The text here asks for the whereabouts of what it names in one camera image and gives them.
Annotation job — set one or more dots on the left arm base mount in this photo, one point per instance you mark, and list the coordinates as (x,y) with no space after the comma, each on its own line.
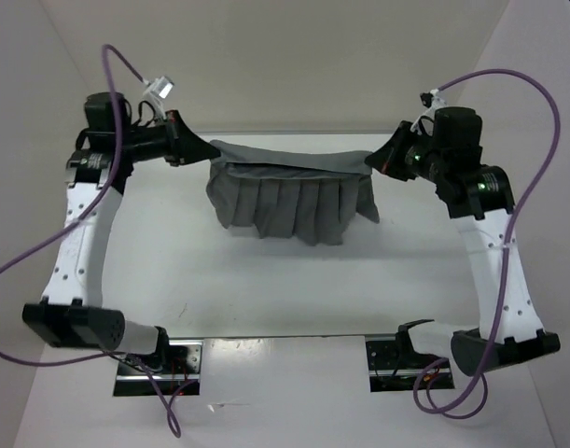
(179,375)

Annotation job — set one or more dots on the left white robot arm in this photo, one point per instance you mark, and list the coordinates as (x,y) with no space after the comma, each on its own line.
(70,313)

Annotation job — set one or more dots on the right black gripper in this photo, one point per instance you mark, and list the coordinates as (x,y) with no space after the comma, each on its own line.
(388,158)

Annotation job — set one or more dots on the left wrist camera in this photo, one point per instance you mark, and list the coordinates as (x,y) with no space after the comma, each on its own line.
(159,88)

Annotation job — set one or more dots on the grey pleated skirt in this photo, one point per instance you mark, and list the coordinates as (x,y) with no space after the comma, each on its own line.
(313,197)

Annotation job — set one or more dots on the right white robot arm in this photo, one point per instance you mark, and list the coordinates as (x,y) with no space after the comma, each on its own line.
(480,205)

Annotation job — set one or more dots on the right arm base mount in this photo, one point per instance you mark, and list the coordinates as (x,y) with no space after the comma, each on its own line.
(391,370)

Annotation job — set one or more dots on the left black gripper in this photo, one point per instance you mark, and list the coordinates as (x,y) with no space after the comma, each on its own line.
(184,146)

